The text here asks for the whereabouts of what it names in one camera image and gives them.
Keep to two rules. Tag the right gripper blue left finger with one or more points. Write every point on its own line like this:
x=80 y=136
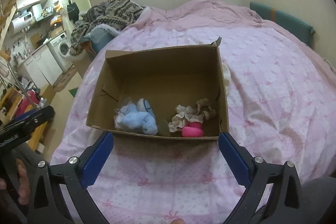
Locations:
x=93 y=159

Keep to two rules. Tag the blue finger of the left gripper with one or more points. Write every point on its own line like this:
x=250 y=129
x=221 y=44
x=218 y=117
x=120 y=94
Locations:
x=25 y=115

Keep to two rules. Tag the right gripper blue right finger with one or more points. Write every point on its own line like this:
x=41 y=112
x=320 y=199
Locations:
x=238 y=159

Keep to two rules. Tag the pink rubber duck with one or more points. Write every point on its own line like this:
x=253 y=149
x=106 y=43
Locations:
x=193 y=130

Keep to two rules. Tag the beige lace scrunchie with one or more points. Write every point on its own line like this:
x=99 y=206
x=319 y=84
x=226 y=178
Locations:
x=204 y=108

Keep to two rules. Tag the white ruffled scrunchie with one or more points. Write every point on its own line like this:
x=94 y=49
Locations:
x=181 y=118

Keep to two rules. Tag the clear plastic wrapper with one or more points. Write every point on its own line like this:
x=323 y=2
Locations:
x=126 y=106

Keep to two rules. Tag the blue plush toy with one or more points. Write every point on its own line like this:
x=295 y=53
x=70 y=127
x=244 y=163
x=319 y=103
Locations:
x=143 y=121

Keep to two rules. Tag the person's left hand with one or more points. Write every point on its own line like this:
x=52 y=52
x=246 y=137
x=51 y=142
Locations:
x=24 y=188

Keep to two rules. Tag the red suitcase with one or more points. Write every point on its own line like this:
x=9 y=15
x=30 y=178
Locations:
x=25 y=102

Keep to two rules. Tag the white kitchen cabinet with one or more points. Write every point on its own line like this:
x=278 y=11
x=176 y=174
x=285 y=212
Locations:
x=41 y=68

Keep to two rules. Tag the green dustpan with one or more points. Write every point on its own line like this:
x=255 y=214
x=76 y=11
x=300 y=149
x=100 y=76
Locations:
x=73 y=92

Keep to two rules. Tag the white washing machine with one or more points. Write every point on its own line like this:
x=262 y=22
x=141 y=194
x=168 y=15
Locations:
x=60 y=48

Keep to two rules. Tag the pink patterned bed quilt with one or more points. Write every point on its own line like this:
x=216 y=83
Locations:
x=281 y=106

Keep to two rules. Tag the white cloth behind box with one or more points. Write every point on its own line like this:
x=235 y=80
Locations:
x=227 y=77

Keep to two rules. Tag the white water heater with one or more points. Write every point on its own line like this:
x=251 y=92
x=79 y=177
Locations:
x=21 y=22

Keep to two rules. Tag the brown cardboard box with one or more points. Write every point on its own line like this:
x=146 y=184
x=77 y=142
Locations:
x=166 y=77

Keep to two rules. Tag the teal blue pillow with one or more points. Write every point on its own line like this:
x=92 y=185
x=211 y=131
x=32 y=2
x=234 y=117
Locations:
x=98 y=38

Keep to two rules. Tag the patterned knit blanket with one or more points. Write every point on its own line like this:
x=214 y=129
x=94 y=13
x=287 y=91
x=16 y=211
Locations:
x=117 y=14

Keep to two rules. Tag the teal headboard cushion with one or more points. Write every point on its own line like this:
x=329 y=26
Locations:
x=295 y=26

